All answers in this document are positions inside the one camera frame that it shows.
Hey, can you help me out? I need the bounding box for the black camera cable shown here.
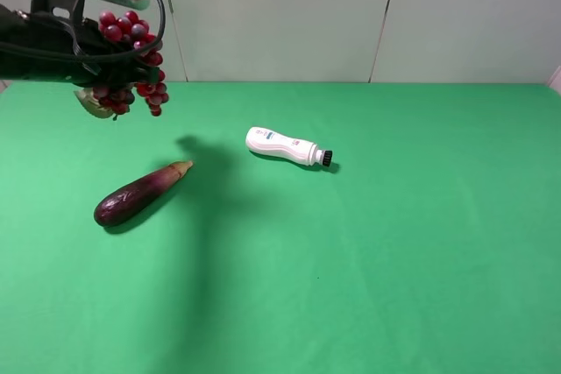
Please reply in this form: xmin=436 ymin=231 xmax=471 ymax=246
xmin=0 ymin=0 xmax=167 ymax=64

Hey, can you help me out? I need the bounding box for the red grape bunch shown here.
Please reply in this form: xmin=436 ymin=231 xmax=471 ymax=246
xmin=75 ymin=11 xmax=169 ymax=120

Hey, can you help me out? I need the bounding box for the white bottle black cap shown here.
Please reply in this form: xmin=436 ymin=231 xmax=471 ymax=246
xmin=245 ymin=127 xmax=333 ymax=167

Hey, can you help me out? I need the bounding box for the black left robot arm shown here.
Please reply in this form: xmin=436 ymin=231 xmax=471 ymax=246
xmin=1 ymin=6 xmax=165 ymax=88

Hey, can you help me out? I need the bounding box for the purple eggplant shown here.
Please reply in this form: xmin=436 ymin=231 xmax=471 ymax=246
xmin=94 ymin=161 xmax=193 ymax=228

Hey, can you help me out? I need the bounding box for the green table cloth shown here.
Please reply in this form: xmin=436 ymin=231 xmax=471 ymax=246
xmin=1 ymin=83 xmax=560 ymax=373

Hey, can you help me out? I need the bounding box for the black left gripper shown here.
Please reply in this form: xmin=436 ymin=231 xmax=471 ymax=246
xmin=43 ymin=13 xmax=162 ymax=87

